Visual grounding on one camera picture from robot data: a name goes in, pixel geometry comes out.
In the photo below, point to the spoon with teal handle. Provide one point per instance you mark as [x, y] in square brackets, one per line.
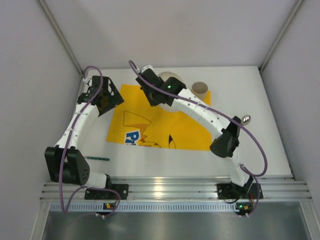
[245, 120]

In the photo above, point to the yellow cartoon print cloth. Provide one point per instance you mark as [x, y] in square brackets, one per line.
[135, 122]

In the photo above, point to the beige paper cup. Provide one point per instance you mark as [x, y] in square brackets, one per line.
[200, 90]

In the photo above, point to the left aluminium corner post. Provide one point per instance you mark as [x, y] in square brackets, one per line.
[60, 35]

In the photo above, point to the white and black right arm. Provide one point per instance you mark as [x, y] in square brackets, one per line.
[225, 145]

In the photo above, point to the right aluminium corner post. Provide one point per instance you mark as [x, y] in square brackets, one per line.
[289, 20]

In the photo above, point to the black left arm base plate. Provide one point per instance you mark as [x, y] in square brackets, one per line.
[119, 191]

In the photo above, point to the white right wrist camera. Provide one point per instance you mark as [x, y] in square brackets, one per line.
[147, 67]

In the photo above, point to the aluminium corner post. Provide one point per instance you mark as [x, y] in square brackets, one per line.
[60, 35]
[289, 20]

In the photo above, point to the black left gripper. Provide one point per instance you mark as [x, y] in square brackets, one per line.
[110, 97]

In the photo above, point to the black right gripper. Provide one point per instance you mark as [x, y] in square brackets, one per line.
[152, 93]

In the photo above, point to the perforated grey cable duct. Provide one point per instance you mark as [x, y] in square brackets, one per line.
[126, 206]

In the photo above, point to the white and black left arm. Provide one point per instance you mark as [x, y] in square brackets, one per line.
[65, 158]

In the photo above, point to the fork with teal handle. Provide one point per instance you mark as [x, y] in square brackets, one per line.
[98, 158]

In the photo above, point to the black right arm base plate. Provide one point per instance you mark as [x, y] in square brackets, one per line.
[230, 191]

